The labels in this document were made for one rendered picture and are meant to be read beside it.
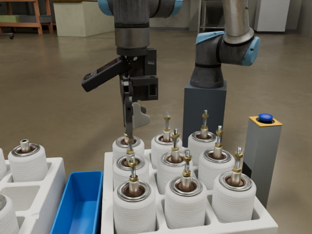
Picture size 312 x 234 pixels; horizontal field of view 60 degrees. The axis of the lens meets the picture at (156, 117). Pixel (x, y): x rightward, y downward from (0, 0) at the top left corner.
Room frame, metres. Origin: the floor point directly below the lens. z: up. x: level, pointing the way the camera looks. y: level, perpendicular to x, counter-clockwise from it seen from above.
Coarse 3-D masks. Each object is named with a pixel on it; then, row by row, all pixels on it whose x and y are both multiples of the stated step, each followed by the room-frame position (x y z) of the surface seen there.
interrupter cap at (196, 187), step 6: (174, 180) 0.53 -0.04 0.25; (180, 180) 0.53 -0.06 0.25; (192, 180) 0.53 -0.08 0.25; (198, 180) 0.53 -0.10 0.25; (174, 186) 0.50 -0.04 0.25; (180, 186) 0.51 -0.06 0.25; (192, 186) 0.51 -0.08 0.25; (198, 186) 0.50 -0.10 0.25; (174, 192) 0.48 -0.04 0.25; (180, 192) 0.48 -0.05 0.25; (186, 192) 0.48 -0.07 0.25; (192, 192) 0.48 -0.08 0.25; (198, 192) 0.48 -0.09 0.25
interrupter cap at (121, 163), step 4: (124, 156) 0.64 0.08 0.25; (136, 156) 0.64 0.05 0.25; (140, 156) 0.63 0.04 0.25; (120, 160) 0.62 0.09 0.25; (124, 160) 0.62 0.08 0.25; (140, 160) 0.62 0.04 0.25; (144, 160) 0.61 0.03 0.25; (116, 164) 0.60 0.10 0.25; (120, 164) 0.60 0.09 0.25; (124, 164) 0.60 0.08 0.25; (140, 164) 0.60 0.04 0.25; (144, 164) 0.60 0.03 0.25; (120, 168) 0.58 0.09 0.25; (124, 168) 0.58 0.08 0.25; (128, 168) 0.58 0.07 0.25; (136, 168) 0.58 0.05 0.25; (140, 168) 0.58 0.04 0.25
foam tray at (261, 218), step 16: (112, 160) 0.74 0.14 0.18; (112, 176) 0.65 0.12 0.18; (112, 192) 0.58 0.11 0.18; (208, 192) 0.58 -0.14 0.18; (112, 208) 0.52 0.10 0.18; (160, 208) 0.52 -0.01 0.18; (208, 208) 0.52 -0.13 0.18; (256, 208) 0.52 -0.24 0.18; (112, 224) 0.47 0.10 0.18; (160, 224) 0.47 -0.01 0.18; (208, 224) 0.49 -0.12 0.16; (224, 224) 0.47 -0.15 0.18; (240, 224) 0.47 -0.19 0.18; (256, 224) 0.47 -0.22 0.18; (272, 224) 0.47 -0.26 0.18
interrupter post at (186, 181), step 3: (183, 177) 0.50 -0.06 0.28; (186, 177) 0.50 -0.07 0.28; (189, 177) 0.50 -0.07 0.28; (183, 180) 0.50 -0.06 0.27; (186, 180) 0.50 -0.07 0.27; (189, 180) 0.50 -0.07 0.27; (183, 183) 0.50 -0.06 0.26; (186, 183) 0.50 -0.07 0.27; (189, 183) 0.50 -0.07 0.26; (183, 186) 0.50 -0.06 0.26; (186, 186) 0.50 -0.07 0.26; (189, 186) 0.50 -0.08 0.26
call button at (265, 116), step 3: (261, 114) 0.75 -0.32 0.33; (264, 114) 0.75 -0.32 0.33; (267, 114) 0.75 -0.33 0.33; (261, 117) 0.73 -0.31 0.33; (264, 117) 0.73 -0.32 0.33; (267, 117) 0.73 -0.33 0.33; (270, 117) 0.73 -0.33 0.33; (261, 120) 0.74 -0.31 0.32; (264, 120) 0.73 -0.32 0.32; (267, 120) 0.72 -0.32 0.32; (270, 120) 0.72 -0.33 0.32
